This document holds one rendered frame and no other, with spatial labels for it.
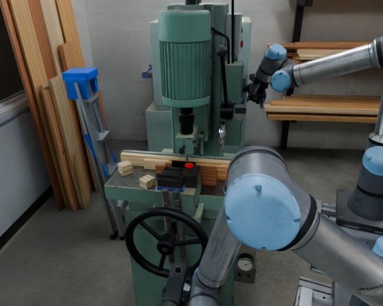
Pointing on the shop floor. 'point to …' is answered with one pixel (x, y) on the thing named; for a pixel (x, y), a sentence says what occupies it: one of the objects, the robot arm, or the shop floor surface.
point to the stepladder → (96, 138)
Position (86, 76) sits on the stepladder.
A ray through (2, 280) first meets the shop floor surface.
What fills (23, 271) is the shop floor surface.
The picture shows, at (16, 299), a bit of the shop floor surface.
